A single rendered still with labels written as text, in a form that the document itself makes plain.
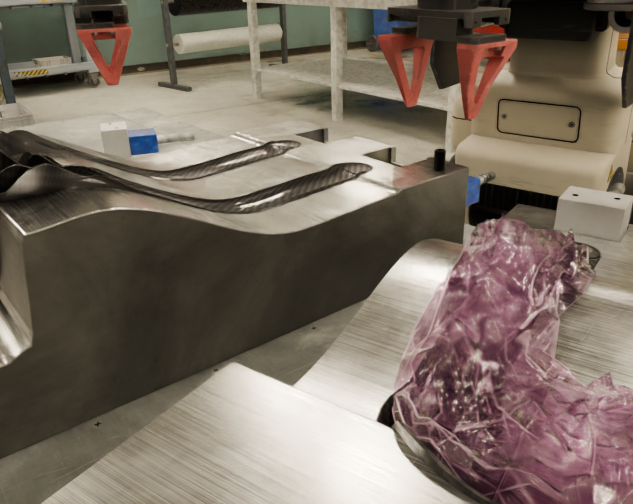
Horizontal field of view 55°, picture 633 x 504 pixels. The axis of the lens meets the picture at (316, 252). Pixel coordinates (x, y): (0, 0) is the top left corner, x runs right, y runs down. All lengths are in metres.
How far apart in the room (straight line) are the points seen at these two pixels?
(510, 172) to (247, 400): 0.77
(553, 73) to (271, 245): 0.64
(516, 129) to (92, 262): 0.74
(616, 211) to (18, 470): 0.45
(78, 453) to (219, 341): 0.12
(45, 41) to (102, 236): 6.76
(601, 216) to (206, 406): 0.38
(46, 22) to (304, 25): 3.05
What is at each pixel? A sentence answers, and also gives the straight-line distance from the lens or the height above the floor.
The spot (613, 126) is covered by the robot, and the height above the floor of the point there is 0.85.
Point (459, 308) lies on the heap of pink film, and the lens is 0.30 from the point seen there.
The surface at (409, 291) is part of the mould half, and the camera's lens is 0.35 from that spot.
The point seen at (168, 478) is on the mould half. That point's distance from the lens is 0.22.
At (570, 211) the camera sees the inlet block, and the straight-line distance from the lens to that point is 0.54.
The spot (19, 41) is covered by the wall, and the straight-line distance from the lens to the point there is 7.08.
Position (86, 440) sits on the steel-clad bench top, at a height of 0.80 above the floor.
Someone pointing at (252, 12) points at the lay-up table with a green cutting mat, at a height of 0.71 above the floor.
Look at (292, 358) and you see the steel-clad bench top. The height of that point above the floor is 0.80.
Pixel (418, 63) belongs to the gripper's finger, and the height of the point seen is 0.96.
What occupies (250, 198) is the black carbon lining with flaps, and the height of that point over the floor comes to 0.88.
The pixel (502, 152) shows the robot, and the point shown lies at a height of 0.80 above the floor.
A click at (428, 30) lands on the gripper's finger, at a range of 0.61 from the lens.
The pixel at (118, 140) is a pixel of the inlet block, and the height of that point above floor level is 0.84.
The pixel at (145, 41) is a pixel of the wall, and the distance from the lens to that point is 7.37.
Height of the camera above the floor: 1.06
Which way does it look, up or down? 25 degrees down
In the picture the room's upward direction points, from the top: 2 degrees counter-clockwise
